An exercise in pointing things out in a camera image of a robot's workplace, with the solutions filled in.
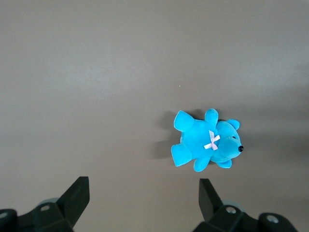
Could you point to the blue teddy bear plush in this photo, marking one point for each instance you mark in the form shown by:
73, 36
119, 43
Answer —
198, 140

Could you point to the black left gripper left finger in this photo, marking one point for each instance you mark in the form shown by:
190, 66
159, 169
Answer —
72, 200

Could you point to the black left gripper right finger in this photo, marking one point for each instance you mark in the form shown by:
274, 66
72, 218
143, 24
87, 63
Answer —
212, 205

